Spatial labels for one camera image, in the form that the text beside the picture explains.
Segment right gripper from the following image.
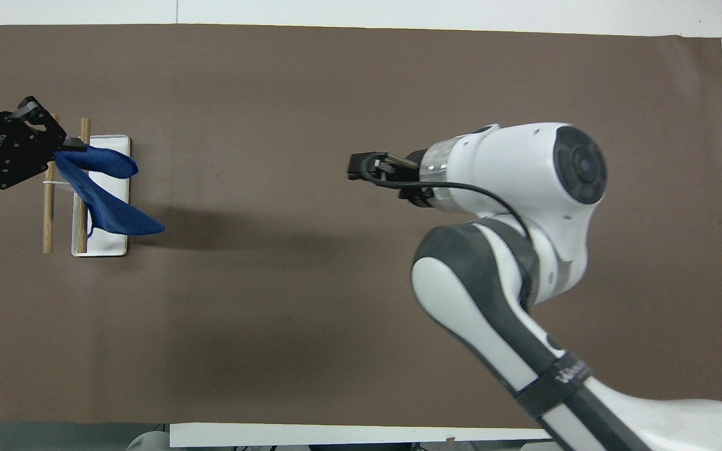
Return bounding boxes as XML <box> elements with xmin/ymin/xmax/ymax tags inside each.
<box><xmin>392</xmin><ymin>149</ymin><xmax>435</xmax><ymax>208</ymax></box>

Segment blue towel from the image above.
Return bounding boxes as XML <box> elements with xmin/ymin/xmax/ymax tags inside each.
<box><xmin>53</xmin><ymin>145</ymin><xmax>166</xmax><ymax>237</ymax></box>

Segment wooden towel rack white base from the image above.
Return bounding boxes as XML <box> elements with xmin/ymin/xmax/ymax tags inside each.
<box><xmin>42</xmin><ymin>115</ymin><xmax>132</xmax><ymax>257</ymax></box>

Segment black cable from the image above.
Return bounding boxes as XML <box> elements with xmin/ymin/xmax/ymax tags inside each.
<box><xmin>358</xmin><ymin>155</ymin><xmax>533</xmax><ymax>242</ymax></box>

